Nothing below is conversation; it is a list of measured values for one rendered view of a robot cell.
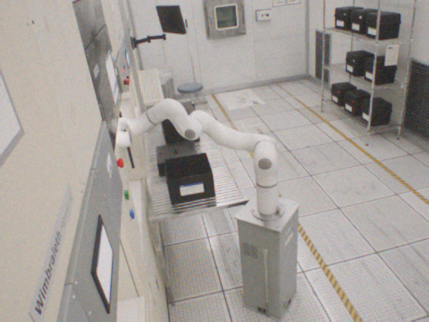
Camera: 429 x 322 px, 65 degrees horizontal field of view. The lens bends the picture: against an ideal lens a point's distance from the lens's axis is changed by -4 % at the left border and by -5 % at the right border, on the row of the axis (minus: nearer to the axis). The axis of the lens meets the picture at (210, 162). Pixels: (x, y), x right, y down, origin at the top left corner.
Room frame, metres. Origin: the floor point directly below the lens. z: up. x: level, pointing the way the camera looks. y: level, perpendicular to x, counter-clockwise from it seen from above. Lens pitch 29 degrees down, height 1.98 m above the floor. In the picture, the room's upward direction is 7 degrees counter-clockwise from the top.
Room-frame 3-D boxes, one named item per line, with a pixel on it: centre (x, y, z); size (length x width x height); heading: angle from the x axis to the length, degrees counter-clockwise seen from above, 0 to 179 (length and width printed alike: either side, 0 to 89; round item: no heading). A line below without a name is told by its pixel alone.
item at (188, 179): (1.91, 0.15, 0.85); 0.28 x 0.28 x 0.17; 6
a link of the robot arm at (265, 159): (1.56, -0.28, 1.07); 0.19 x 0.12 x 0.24; 167
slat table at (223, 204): (2.32, 0.18, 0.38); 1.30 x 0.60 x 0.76; 7
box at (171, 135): (2.72, 0.22, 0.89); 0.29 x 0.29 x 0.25; 11
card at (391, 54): (3.56, -2.04, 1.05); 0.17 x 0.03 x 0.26; 97
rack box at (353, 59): (4.17, -1.97, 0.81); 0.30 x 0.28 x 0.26; 3
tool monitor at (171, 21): (3.61, 0.36, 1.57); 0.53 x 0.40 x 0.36; 97
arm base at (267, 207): (1.59, -0.28, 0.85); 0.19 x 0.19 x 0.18
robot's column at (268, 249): (1.59, -0.28, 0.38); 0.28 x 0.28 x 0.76; 52
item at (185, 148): (2.28, 0.24, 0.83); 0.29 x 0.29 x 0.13; 6
